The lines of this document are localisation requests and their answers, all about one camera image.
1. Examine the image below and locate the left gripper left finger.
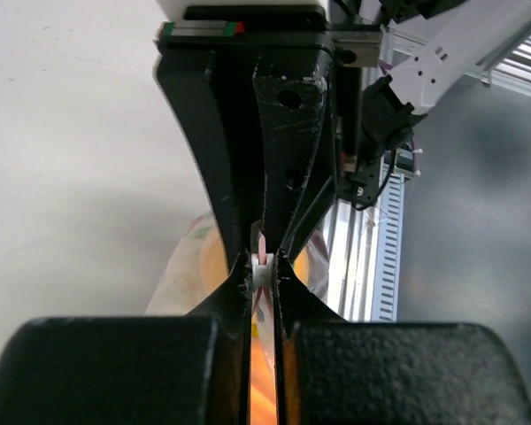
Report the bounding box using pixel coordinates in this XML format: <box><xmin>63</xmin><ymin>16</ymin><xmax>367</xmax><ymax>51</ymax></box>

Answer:
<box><xmin>0</xmin><ymin>252</ymin><xmax>251</xmax><ymax>424</ymax></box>

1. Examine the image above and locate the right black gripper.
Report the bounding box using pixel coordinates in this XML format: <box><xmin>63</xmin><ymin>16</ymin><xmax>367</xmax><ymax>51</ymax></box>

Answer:
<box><xmin>154</xmin><ymin>1</ymin><xmax>381</xmax><ymax>268</ymax></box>

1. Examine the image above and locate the aluminium mounting rail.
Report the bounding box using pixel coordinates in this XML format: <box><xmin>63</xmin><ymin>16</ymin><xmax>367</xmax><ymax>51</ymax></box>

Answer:
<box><xmin>323</xmin><ymin>35</ymin><xmax>531</xmax><ymax>325</ymax></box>

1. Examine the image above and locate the clear zip top bag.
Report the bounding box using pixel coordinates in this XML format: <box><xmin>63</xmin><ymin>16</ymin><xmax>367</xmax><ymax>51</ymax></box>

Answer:
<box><xmin>145</xmin><ymin>210</ymin><xmax>331</xmax><ymax>425</ymax></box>

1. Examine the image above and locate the orange toy peach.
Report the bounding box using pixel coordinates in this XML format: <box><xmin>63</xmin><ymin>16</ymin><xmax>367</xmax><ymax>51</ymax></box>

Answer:
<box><xmin>198</xmin><ymin>229</ymin><xmax>313</xmax><ymax>425</ymax></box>

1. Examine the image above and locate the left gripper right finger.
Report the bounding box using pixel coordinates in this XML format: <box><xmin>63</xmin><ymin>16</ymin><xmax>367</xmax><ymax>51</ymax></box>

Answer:
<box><xmin>272</xmin><ymin>251</ymin><xmax>531</xmax><ymax>424</ymax></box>

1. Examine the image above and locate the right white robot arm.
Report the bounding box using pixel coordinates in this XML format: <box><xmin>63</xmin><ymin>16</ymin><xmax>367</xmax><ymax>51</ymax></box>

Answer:
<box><xmin>155</xmin><ymin>1</ymin><xmax>531</xmax><ymax>266</ymax></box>

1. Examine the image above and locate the white slotted cable duct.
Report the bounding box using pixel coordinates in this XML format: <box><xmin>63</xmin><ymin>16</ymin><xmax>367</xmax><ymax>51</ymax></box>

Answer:
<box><xmin>371</xmin><ymin>174</ymin><xmax>405</xmax><ymax>322</ymax></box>

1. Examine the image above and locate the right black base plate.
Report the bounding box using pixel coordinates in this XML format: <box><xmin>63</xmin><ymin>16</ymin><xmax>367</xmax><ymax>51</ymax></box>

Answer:
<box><xmin>336</xmin><ymin>152</ymin><xmax>389</xmax><ymax>212</ymax></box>

